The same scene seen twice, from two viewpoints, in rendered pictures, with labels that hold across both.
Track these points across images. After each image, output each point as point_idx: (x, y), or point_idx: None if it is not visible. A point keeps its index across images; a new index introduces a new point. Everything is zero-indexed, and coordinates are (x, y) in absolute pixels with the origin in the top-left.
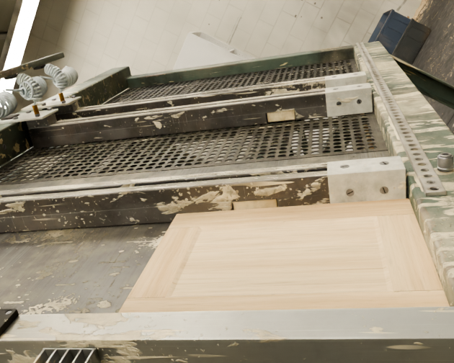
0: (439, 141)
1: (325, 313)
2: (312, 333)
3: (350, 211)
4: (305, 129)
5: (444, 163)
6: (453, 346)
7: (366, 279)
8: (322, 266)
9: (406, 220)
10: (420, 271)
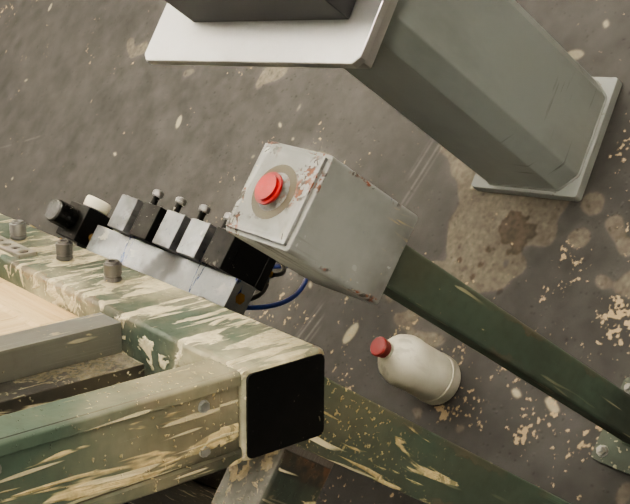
0: None
1: (5, 336)
2: (6, 346)
3: None
4: None
5: (18, 230)
6: (112, 331)
7: (7, 326)
8: None
9: (4, 286)
10: (50, 311)
